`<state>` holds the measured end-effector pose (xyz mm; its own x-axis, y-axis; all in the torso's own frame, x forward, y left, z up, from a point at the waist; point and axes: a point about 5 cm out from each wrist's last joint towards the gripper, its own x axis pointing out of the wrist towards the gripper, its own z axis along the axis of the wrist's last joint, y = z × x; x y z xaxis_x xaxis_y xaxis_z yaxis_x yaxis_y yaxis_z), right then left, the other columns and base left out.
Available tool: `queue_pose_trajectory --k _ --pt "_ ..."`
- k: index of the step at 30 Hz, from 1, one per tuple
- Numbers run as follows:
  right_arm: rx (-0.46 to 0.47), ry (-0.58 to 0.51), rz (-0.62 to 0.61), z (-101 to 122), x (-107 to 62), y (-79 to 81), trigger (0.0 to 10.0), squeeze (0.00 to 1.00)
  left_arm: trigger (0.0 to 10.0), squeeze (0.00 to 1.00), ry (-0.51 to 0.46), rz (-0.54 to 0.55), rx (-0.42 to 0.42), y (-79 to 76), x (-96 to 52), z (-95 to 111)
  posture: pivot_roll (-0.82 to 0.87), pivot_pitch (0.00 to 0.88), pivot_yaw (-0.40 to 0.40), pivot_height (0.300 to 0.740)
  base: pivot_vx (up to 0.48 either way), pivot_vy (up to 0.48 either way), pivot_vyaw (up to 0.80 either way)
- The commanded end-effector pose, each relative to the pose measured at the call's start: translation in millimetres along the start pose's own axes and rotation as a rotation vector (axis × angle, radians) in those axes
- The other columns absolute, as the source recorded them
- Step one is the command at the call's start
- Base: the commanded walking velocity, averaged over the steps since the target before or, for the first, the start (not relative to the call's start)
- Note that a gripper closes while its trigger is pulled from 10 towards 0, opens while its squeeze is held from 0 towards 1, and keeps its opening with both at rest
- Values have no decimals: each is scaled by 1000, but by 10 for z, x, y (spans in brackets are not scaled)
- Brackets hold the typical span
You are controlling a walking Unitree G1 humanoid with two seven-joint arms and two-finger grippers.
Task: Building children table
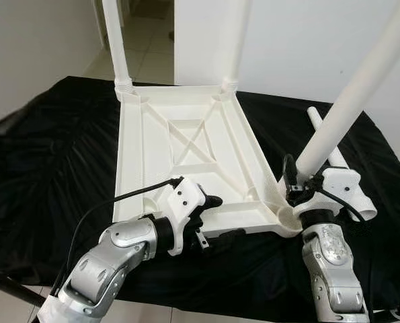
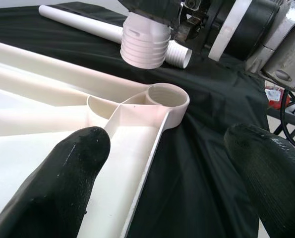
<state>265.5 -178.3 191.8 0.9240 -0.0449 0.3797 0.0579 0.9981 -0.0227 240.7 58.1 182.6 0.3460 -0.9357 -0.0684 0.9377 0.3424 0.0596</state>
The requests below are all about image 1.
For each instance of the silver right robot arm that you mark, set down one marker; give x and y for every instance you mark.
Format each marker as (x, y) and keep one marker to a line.
(331, 249)

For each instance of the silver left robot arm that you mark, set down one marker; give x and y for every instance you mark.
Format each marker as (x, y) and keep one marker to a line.
(112, 249)

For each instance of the white plastic table leg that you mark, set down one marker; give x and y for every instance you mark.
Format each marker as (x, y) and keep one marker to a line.
(369, 207)
(115, 40)
(354, 101)
(236, 40)

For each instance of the white plastic table top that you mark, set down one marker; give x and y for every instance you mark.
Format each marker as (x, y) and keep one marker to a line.
(146, 155)

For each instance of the black metal table leg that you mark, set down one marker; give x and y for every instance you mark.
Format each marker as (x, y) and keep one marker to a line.
(15, 289)

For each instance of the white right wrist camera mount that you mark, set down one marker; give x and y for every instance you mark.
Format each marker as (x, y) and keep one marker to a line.
(337, 182)

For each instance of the black tablecloth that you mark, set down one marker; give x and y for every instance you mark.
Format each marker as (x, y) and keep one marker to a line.
(52, 168)

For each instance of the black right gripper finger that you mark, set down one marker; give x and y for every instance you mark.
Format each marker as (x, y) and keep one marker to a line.
(290, 171)

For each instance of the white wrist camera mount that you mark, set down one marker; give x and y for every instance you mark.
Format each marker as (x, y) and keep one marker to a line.
(183, 198)
(337, 182)

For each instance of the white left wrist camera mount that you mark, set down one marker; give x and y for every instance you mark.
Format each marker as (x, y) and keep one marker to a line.
(183, 198)

